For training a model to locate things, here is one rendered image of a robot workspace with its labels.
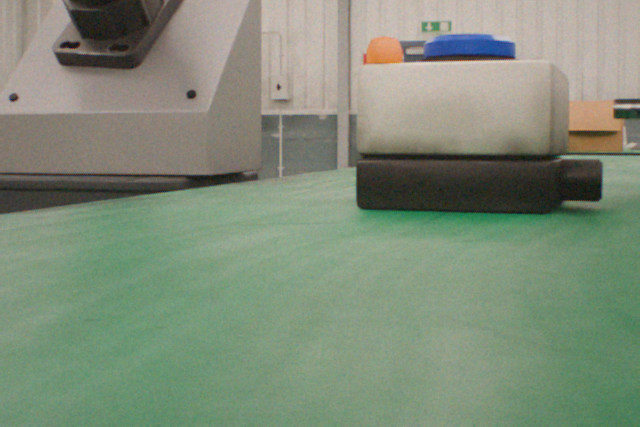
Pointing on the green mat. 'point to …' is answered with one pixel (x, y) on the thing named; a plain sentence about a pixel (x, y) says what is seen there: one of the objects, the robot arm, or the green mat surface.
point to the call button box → (468, 137)
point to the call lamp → (384, 51)
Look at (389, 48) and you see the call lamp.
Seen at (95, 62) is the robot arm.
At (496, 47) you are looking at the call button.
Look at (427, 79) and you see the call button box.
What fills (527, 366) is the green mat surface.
